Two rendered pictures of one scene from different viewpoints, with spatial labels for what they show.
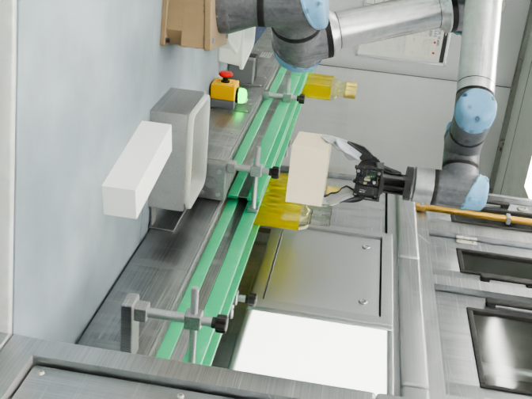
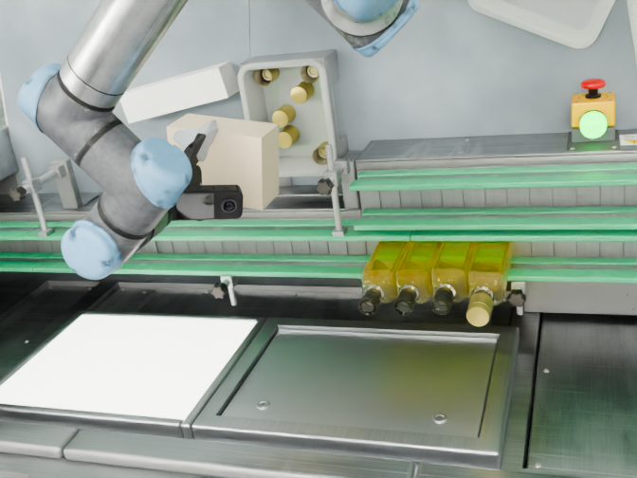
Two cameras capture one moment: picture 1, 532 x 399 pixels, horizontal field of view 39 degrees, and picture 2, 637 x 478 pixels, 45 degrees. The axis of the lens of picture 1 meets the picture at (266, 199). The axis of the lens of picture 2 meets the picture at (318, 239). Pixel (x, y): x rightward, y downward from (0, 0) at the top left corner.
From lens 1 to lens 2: 2.31 m
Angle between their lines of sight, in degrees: 93
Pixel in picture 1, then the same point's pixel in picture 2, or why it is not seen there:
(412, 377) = (85, 436)
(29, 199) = (11, 50)
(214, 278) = (186, 230)
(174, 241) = not seen: hidden behind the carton
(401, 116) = not seen: outside the picture
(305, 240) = (450, 357)
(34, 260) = not seen: hidden behind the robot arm
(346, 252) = (416, 395)
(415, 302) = (254, 460)
